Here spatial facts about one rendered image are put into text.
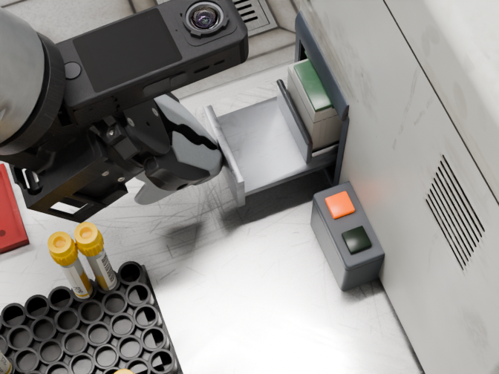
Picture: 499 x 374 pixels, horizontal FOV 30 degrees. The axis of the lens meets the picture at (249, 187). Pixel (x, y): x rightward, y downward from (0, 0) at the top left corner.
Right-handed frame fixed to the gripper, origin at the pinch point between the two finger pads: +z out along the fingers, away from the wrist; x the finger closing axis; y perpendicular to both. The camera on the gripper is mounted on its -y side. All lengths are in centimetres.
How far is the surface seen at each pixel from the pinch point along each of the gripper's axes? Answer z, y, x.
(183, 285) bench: 1.4, 7.0, 6.8
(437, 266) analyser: -3.9, -11.3, 16.1
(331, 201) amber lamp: 2.4, -5.5, 6.8
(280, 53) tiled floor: 96, 18, -63
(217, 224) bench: 3.4, 3.6, 3.2
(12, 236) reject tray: -4.0, 16.0, -1.5
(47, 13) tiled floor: 77, 52, -89
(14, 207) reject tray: -4.1, 15.0, -3.4
